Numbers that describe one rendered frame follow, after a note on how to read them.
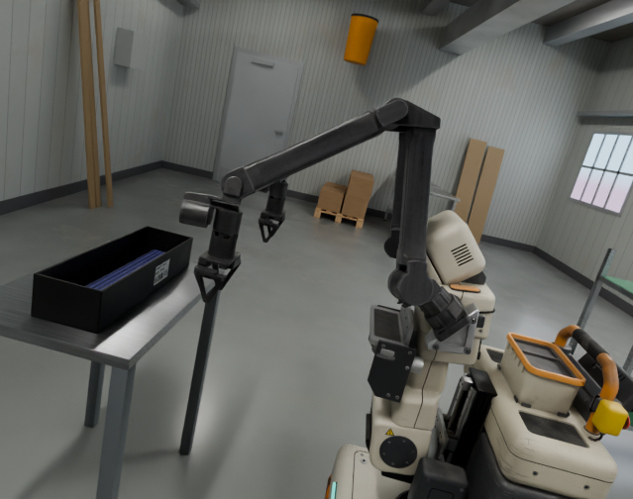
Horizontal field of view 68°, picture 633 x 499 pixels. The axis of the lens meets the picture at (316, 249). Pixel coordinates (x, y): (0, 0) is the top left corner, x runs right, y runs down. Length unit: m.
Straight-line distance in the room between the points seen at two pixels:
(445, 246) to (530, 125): 7.58
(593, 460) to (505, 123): 7.53
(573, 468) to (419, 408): 0.37
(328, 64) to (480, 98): 2.54
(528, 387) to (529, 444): 0.17
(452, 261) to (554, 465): 0.52
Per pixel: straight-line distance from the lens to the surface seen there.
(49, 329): 1.27
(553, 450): 1.30
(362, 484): 1.77
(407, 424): 1.39
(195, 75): 8.35
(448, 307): 1.08
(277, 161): 1.02
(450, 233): 1.19
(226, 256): 1.03
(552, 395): 1.41
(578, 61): 9.03
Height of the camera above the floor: 1.41
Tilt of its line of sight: 15 degrees down
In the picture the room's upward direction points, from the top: 13 degrees clockwise
